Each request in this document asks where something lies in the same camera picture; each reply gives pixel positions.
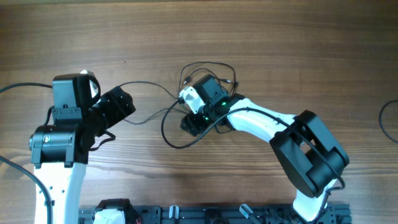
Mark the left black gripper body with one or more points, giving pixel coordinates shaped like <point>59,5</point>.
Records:
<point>109,111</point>

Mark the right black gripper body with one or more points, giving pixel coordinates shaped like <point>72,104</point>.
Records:
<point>189,123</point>

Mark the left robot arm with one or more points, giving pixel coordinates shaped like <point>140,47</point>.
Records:
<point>60,151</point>

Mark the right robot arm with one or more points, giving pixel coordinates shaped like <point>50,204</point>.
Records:
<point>309,154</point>

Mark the grey clamp lever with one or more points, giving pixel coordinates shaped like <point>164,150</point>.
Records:
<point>174,212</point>
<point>245,210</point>

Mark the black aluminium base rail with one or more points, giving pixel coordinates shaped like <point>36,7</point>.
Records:
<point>121,211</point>

